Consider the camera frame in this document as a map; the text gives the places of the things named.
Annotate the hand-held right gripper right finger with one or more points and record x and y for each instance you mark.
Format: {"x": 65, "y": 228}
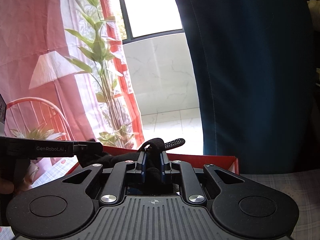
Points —
{"x": 163, "y": 166}

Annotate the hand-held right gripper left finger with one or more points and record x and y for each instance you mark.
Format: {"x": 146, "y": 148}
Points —
{"x": 143, "y": 165}

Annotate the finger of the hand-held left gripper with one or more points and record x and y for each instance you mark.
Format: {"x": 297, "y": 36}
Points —
{"x": 87, "y": 148}

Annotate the red cardboard box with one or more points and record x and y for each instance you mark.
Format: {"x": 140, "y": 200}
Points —
{"x": 220, "y": 162}

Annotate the person's left hand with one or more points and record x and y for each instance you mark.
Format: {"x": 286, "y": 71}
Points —
{"x": 6, "y": 186}

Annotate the pink printed curtain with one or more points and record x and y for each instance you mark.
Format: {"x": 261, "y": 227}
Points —
{"x": 37, "y": 30}

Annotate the dark blue curtain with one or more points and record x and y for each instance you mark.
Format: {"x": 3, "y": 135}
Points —
{"x": 250, "y": 80}

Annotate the checked bed sheet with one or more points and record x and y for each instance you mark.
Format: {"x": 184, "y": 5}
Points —
{"x": 287, "y": 187}

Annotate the dark window frame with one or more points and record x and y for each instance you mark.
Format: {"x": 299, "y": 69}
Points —
{"x": 127, "y": 17}

